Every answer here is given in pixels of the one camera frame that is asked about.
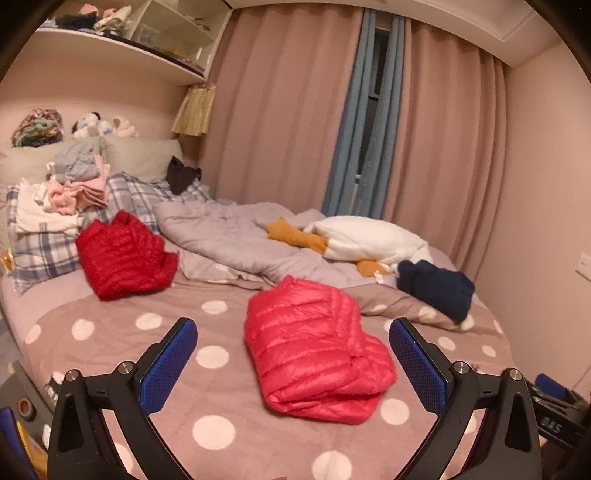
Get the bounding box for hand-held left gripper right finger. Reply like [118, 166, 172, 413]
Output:
[389, 318, 542, 480]

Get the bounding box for pink bed sheet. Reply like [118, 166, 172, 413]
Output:
[0, 270, 61, 342]

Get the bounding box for grey-blue garment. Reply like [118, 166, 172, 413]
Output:
[53, 141, 102, 182]

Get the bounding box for pink-red down jacket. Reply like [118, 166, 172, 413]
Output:
[244, 274, 398, 425]

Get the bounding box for white goose plush toy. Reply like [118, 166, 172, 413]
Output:
[265, 216, 435, 278]

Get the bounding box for black garment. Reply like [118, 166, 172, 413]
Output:
[166, 156, 202, 195]

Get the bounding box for multicoloured cloth pile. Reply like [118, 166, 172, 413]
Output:
[11, 108, 63, 147]

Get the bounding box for black and white plush dog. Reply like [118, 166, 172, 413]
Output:
[71, 111, 114, 139]

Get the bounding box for dark window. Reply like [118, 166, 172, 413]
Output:
[355, 28, 393, 213]

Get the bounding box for beige pillow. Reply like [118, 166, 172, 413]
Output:
[99, 135, 185, 183]
[0, 138, 105, 195]

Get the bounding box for white folded garments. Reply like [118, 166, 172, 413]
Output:
[16, 182, 86, 236]

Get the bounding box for blue curtain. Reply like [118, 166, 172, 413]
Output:
[323, 8, 377, 217]
[360, 16, 407, 220]

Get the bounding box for pink curtain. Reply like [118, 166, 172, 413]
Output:
[208, 7, 365, 217]
[383, 21, 515, 278]

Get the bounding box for polka dot bed cover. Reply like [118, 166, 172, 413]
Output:
[21, 272, 518, 480]

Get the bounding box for yellow pleated cloth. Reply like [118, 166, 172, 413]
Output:
[172, 84, 217, 137]

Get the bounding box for white wall shelf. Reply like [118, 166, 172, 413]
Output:
[32, 0, 234, 86]

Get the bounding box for pile of pink clothes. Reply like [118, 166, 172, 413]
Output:
[44, 154, 112, 215]

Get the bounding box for dark red down jacket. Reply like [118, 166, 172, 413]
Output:
[75, 210, 179, 302]

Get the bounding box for plaid pillow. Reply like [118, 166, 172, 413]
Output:
[107, 172, 214, 232]
[6, 184, 93, 296]

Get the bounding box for grey quilt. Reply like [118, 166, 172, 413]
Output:
[154, 199, 398, 289]

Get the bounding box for pale clothes bundle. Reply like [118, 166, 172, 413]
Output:
[92, 6, 134, 33]

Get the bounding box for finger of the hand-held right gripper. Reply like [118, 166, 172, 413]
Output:
[534, 373, 568, 401]

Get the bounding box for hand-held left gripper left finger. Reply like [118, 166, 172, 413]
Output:
[47, 318, 199, 480]

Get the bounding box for navy folded garment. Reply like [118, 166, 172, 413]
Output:
[396, 259, 476, 324]

